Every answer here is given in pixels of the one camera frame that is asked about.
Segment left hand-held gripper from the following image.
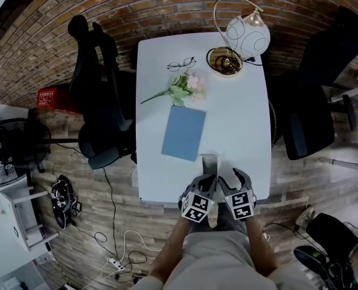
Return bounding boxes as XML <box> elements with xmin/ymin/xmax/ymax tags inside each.
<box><xmin>178</xmin><ymin>175</ymin><xmax>217</xmax><ymax>224</ymax></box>

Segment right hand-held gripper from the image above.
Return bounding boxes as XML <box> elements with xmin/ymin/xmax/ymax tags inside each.
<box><xmin>217</xmin><ymin>167</ymin><xmax>257</xmax><ymax>222</ymax></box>

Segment grey glasses case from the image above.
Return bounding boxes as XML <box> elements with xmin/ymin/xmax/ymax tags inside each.
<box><xmin>199</xmin><ymin>153</ymin><xmax>220</xmax><ymax>176</ymax></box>

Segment person's right forearm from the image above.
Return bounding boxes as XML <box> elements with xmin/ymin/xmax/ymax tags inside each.
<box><xmin>244</xmin><ymin>216</ymin><xmax>280</xmax><ymax>278</ymax></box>

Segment person's left forearm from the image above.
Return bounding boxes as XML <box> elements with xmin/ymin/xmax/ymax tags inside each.
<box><xmin>149</xmin><ymin>217</ymin><xmax>195</xmax><ymax>281</ymax></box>

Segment round black-rimmed glasses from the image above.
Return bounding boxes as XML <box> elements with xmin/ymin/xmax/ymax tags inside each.
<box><xmin>167</xmin><ymin>56</ymin><xmax>197</xmax><ymax>73</ymax></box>

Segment blue notebook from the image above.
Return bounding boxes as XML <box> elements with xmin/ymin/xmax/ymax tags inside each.
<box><xmin>161</xmin><ymin>105</ymin><xmax>207</xmax><ymax>163</ymax></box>

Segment person's beige shirt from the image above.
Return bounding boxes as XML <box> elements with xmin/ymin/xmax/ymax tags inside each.
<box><xmin>129</xmin><ymin>230</ymin><xmax>318</xmax><ymax>290</ymax></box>

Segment beige shoe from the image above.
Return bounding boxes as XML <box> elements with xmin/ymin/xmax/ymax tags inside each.
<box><xmin>295</xmin><ymin>205</ymin><xmax>316</xmax><ymax>230</ymax></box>

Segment pink artificial flower bouquet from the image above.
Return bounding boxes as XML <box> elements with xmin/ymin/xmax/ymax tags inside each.
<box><xmin>140</xmin><ymin>69</ymin><xmax>208</xmax><ymax>108</ymax></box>

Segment black office chair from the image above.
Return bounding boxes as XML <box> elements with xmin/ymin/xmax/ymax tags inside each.
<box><xmin>268</xmin><ymin>5</ymin><xmax>358</xmax><ymax>161</ymax></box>
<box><xmin>67</xmin><ymin>14</ymin><xmax>138</xmax><ymax>171</ymax></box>

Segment white power strip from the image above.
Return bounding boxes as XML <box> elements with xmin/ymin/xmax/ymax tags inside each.
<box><xmin>107</xmin><ymin>256</ymin><xmax>127</xmax><ymax>272</ymax></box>

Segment gold lamp with white shade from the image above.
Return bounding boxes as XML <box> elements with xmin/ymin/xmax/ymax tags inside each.
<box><xmin>206</xmin><ymin>0</ymin><xmax>272</xmax><ymax>79</ymax></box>

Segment red cardboard box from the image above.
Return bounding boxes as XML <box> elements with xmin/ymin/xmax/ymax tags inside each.
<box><xmin>36</xmin><ymin>86</ymin><xmax>82</xmax><ymax>115</ymax></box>

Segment white side shelf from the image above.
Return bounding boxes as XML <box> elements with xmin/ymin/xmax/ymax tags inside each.
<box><xmin>0</xmin><ymin>178</ymin><xmax>60</xmax><ymax>253</ymax></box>

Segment black floor fan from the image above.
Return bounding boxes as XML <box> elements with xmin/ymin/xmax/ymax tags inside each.
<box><xmin>0</xmin><ymin>117</ymin><xmax>52</xmax><ymax>189</ymax></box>

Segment white floor cable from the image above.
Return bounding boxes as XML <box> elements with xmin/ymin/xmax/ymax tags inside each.
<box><xmin>88</xmin><ymin>228</ymin><xmax>163</xmax><ymax>286</ymax></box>

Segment black floor cable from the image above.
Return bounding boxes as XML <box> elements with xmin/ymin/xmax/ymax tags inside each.
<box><xmin>72</xmin><ymin>166</ymin><xmax>149</xmax><ymax>280</ymax></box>

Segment black lamp cable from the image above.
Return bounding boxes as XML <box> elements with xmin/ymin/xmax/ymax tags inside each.
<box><xmin>206</xmin><ymin>47</ymin><xmax>255</xmax><ymax>72</ymax></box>

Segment black device with cables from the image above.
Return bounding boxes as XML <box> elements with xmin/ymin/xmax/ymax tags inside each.
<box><xmin>50</xmin><ymin>174</ymin><xmax>83</xmax><ymax>230</ymax></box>

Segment white desk frame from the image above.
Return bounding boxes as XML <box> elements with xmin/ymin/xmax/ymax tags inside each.
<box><xmin>330</xmin><ymin>74</ymin><xmax>358</xmax><ymax>103</ymax></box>

